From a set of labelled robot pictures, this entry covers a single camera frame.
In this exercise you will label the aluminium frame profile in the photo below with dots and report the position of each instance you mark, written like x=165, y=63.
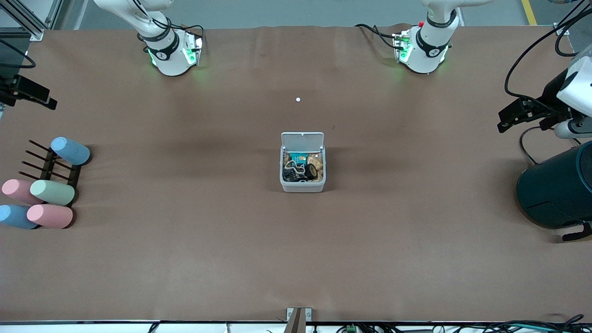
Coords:
x=25, y=21
x=566, y=27

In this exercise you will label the black tape roll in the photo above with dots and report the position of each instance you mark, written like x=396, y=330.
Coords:
x=311, y=171

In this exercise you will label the teal snack wrapper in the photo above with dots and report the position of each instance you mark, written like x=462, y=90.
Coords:
x=298, y=158

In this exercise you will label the beige rubber band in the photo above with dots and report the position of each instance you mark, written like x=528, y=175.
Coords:
x=296, y=170

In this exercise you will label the black pronged cup rack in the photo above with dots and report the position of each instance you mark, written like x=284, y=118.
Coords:
x=48, y=169

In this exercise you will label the brown crumpled snack bag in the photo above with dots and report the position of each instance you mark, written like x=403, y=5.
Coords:
x=317, y=159

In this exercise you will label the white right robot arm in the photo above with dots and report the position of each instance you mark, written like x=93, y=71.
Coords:
x=162, y=51

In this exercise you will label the pink plastic cup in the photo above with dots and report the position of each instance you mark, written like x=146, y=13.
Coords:
x=50, y=216
x=16, y=190

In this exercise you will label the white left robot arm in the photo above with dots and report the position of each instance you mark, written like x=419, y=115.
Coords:
x=430, y=46

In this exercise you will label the large dark teal pedal bin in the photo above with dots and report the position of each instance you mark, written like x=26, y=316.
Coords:
x=559, y=189

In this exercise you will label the blue plastic cup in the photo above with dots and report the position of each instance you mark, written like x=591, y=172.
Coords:
x=71, y=151
x=16, y=216

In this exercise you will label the green terminal connector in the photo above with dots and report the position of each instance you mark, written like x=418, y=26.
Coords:
x=351, y=329

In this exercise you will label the small white lidded trash bin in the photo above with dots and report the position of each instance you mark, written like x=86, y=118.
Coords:
x=303, y=187

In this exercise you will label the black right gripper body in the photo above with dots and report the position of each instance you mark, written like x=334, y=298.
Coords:
x=9, y=89

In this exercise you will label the metal bracket with brown strip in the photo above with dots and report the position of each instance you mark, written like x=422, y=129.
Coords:
x=298, y=319

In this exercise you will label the pale green plastic cup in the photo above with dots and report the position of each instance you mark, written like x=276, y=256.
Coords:
x=53, y=193

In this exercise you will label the black snack wrapper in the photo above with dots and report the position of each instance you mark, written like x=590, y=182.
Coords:
x=291, y=177

